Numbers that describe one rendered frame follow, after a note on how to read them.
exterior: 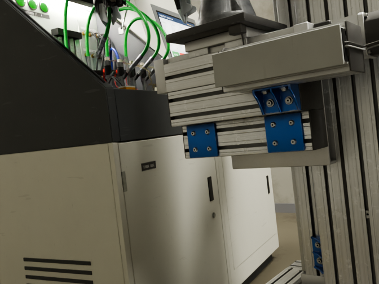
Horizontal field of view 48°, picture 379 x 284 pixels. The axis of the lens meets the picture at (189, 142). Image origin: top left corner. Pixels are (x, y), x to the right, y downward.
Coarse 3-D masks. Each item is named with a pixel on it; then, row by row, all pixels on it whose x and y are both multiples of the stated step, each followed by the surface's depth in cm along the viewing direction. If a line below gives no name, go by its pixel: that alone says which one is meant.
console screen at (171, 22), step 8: (152, 8) 213; (160, 8) 220; (160, 16) 217; (168, 16) 225; (176, 16) 233; (160, 24) 214; (168, 24) 222; (176, 24) 230; (184, 24) 239; (192, 24) 249; (160, 32) 212; (168, 32) 218; (176, 48) 220; (184, 48) 229; (168, 56) 210
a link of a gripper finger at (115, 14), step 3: (111, 6) 146; (114, 6) 146; (111, 9) 148; (114, 9) 147; (117, 9) 145; (111, 12) 148; (114, 12) 148; (117, 12) 146; (111, 15) 149; (114, 15) 149; (117, 15) 147; (120, 15) 145; (111, 18) 150; (114, 18) 149; (117, 18) 148; (120, 18) 146; (111, 21) 151; (114, 21) 150
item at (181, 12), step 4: (180, 0) 161; (184, 0) 161; (180, 4) 161; (184, 4) 161; (188, 4) 160; (180, 8) 161; (184, 8) 161; (188, 8) 160; (180, 12) 161; (184, 12) 161; (180, 16) 162; (184, 20) 163
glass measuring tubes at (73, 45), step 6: (54, 30) 180; (60, 30) 181; (72, 30) 187; (54, 36) 181; (60, 36) 181; (72, 36) 187; (78, 36) 190; (72, 42) 187; (78, 42) 191; (72, 48) 187; (78, 48) 190; (78, 54) 190
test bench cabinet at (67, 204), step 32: (0, 160) 149; (32, 160) 142; (64, 160) 135; (96, 160) 129; (0, 192) 151; (32, 192) 143; (64, 192) 136; (96, 192) 130; (0, 224) 152; (32, 224) 144; (64, 224) 137; (96, 224) 131; (224, 224) 187; (0, 256) 153; (32, 256) 145; (64, 256) 138; (96, 256) 132; (128, 256) 127
